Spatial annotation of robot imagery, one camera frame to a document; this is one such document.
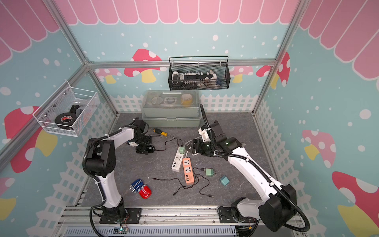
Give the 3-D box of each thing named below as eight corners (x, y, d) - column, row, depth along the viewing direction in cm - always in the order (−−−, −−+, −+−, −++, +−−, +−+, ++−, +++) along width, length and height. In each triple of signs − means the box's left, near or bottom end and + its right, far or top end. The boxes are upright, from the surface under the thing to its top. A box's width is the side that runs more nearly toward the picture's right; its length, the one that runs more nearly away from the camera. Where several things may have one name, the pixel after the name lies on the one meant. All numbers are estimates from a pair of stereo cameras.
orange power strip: (186, 185, 85) (186, 183, 83) (182, 160, 96) (182, 158, 93) (195, 183, 86) (195, 182, 84) (190, 158, 96) (190, 156, 94)
